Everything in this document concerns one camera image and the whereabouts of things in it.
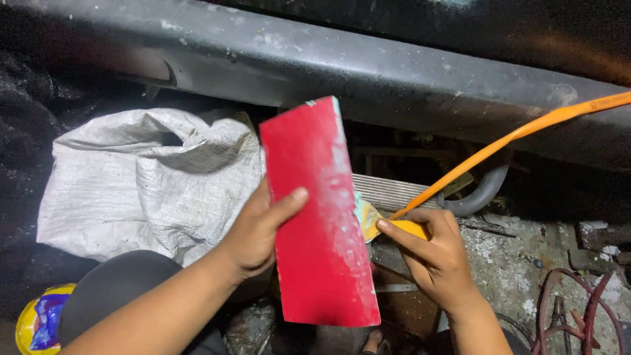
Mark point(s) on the person's left hand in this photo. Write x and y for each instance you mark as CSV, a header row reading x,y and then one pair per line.
x,y
249,236

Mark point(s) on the person's right hand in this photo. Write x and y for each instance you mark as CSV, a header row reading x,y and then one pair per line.
x,y
438,261

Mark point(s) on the red mixing board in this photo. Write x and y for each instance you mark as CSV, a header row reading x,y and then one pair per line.
x,y
315,217

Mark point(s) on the yellow putty spreader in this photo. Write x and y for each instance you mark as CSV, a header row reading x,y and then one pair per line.
x,y
368,217

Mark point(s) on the grey curved pipe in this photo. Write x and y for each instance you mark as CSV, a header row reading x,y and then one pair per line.
x,y
480,195

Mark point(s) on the ribbed metal radiator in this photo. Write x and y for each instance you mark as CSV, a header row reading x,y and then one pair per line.
x,y
389,192

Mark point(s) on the person's foot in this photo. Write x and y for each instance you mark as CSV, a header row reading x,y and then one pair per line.
x,y
373,341

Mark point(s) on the white woven sack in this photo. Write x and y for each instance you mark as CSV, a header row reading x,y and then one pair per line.
x,y
148,187

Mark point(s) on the person's dark trouser leg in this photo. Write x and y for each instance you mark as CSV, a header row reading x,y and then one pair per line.
x,y
118,281

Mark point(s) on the grey car bumper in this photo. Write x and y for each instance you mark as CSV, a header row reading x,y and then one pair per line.
x,y
345,64

